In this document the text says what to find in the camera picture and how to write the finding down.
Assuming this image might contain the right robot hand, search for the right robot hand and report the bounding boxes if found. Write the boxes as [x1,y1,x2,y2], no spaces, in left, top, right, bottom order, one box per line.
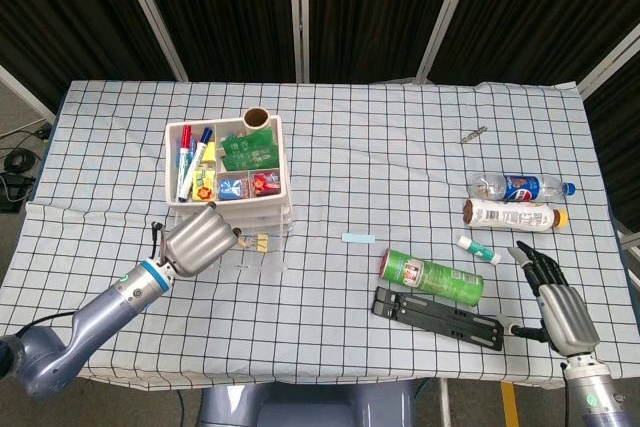
[507,240,600,354]

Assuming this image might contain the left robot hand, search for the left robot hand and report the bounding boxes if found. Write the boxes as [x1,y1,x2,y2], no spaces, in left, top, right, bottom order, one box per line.
[158,202,242,278]

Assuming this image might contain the clear plastic drawer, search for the clear plastic drawer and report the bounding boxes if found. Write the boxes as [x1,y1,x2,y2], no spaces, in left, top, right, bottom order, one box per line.
[172,206,295,277]

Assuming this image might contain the white drawer organizer box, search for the white drawer organizer box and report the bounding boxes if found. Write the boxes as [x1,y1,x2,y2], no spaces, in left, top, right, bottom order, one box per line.
[163,114,295,234]

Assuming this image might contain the yellow snack packet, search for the yellow snack packet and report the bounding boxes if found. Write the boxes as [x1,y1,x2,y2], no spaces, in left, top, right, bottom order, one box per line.
[192,164,217,202]

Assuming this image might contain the blue snack packet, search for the blue snack packet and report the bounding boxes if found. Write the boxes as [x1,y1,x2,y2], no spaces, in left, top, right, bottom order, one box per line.
[218,176,246,200]

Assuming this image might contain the blue cap whiteboard marker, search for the blue cap whiteboard marker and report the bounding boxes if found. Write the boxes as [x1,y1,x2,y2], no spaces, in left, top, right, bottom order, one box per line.
[178,127,215,201]

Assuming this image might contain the red snack packet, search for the red snack packet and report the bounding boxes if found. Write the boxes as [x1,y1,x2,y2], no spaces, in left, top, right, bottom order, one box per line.
[249,171,280,196]

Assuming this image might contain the red cap whiteboard marker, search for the red cap whiteboard marker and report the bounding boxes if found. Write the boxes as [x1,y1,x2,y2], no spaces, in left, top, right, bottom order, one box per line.
[174,125,195,183]

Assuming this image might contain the green tea packet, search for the green tea packet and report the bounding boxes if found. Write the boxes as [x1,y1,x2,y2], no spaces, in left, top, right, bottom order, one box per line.
[219,129,276,154]
[222,145,280,172]

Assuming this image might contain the white green glue stick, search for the white green glue stick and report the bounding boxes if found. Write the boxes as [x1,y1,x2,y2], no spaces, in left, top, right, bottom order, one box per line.
[455,235,502,266]

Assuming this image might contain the white bottle yellow cap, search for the white bottle yellow cap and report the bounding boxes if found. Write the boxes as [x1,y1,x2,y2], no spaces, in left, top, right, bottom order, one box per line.
[462,198,570,233]

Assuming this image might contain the black folding stand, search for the black folding stand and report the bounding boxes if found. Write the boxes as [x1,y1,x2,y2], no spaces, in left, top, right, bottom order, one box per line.
[370,286,505,352]

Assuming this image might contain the brown cardboard tube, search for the brown cardboard tube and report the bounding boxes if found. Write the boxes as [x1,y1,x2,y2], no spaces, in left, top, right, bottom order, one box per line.
[243,107,273,129]

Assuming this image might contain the green chips can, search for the green chips can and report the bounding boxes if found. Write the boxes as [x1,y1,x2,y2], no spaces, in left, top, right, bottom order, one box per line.
[377,248,485,308]

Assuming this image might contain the clear Pepsi bottle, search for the clear Pepsi bottle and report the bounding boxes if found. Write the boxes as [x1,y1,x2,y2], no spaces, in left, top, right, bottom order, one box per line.
[467,172,577,202]

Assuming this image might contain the blue checked tablecloth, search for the blue checked tablecloth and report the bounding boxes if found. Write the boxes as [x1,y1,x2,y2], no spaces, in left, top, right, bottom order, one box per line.
[0,79,640,393]

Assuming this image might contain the grey plastic stool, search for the grey plastic stool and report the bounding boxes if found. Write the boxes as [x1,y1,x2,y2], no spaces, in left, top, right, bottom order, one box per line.
[197,379,416,427]

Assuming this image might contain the black folding screen partition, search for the black folding screen partition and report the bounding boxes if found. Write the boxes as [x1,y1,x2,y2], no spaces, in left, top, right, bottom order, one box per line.
[0,0,640,228]

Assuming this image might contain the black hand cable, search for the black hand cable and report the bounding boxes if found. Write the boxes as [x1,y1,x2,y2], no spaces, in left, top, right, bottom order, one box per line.
[14,220,167,336]

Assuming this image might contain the black floor cables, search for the black floor cables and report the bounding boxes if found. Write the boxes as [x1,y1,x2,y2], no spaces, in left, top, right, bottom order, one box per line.
[0,124,54,213]

